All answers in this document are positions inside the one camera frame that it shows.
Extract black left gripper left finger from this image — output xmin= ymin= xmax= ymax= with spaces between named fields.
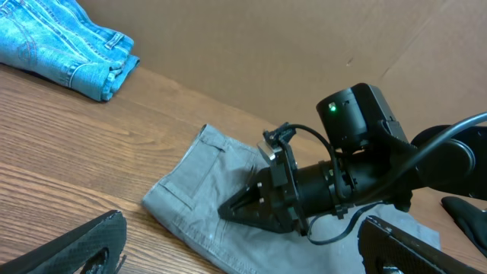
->
xmin=1 ymin=210 xmax=127 ymax=274

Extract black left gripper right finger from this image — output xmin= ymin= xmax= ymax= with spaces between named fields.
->
xmin=358 ymin=216 xmax=482 ymax=274

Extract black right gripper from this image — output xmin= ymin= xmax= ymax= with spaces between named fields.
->
xmin=218 ymin=148 xmax=342 ymax=236

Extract grey shorts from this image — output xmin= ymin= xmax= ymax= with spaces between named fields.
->
xmin=141 ymin=123 xmax=442 ymax=274

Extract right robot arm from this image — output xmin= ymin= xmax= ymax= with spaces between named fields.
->
xmin=218 ymin=83 xmax=486 ymax=235

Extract black garment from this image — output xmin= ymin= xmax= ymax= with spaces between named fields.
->
xmin=441 ymin=196 xmax=486 ymax=256

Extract folded blue denim jeans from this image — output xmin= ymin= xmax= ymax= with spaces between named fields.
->
xmin=1 ymin=0 xmax=140 ymax=102

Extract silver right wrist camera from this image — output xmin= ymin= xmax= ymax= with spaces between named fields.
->
xmin=257 ymin=123 xmax=296 ymax=164

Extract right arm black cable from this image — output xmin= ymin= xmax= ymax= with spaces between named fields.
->
xmin=283 ymin=112 xmax=487 ymax=247

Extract cardboard back wall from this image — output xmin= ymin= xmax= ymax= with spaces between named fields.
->
xmin=82 ymin=1 xmax=486 ymax=143

